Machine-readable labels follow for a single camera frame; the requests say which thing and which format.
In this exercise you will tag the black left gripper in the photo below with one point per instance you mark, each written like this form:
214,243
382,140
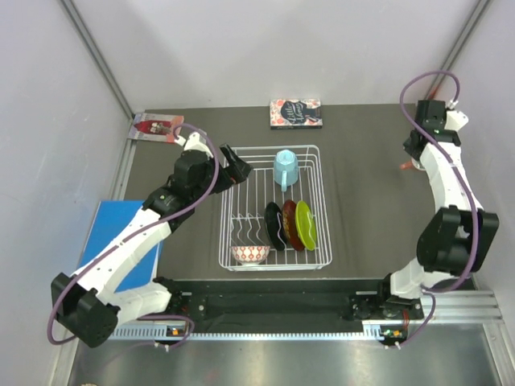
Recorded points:
236,173

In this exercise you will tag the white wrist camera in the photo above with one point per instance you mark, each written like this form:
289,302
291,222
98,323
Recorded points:
455,119
194,142

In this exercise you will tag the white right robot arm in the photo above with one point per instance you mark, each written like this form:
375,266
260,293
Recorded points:
458,237

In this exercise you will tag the white wire dish rack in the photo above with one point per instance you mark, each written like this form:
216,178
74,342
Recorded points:
263,228

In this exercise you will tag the pink cover book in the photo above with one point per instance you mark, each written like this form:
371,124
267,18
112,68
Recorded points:
154,127

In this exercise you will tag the dark red plate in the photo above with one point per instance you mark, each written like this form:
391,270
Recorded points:
289,225

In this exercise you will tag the salmon pink mug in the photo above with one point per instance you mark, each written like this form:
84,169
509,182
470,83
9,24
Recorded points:
412,165

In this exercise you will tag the light blue mug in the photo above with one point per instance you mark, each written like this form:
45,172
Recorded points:
286,169

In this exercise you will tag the red patterned white bowl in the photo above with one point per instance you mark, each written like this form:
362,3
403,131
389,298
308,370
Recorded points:
251,254

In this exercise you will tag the grey slotted cable duct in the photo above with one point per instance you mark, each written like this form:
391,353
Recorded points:
175,331

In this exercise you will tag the floral Little Women book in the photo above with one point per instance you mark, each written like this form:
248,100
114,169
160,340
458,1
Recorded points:
296,114

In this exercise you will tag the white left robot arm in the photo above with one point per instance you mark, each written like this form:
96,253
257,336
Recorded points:
88,303

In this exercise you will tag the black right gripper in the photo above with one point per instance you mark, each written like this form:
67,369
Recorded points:
410,152

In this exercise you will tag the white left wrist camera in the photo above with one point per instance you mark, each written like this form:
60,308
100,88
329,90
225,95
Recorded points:
194,142

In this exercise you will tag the blue foam pad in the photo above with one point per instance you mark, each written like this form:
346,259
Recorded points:
111,218

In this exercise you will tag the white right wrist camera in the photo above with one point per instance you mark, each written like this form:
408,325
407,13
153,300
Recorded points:
455,119

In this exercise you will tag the lime green plate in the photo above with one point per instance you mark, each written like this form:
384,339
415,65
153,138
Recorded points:
305,224

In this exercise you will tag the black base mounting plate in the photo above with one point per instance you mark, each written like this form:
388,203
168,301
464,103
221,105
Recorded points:
349,299

